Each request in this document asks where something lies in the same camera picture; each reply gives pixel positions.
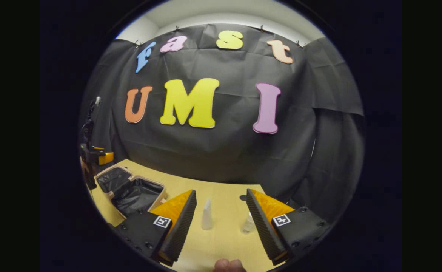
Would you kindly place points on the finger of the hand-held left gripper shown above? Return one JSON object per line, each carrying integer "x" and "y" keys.
{"x": 107, "y": 158}

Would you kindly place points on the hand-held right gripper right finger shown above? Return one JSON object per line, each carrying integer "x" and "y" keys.
{"x": 264, "y": 228}

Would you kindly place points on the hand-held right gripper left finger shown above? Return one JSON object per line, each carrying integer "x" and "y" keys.
{"x": 179, "y": 230}

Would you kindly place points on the white pump bottle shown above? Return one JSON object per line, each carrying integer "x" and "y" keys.
{"x": 248, "y": 226}

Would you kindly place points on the white skin care tube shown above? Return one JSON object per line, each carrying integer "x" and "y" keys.
{"x": 207, "y": 217}

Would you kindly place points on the beige scalloped suitcase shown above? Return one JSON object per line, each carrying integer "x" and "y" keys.
{"x": 137, "y": 196}

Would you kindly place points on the black backdrop cloth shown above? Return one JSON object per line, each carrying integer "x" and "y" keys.
{"x": 224, "y": 158}

